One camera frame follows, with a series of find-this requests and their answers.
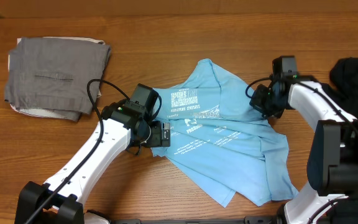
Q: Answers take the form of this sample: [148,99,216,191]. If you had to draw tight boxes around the light blue printed t-shirt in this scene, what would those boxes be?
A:
[152,59,298,206]

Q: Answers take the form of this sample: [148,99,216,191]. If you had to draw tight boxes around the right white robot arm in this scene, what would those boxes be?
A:
[246,75,358,223]

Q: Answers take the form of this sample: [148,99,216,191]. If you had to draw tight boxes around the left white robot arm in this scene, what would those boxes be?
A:
[15,96,170,224]

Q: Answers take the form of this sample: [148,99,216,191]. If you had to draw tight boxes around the black garment pile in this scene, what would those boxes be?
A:
[321,57,358,119]

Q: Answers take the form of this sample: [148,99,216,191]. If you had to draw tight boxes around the folded grey shorts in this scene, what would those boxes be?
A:
[4,37,112,122]

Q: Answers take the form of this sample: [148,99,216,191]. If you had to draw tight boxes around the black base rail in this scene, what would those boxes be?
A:
[112,215,286,224]

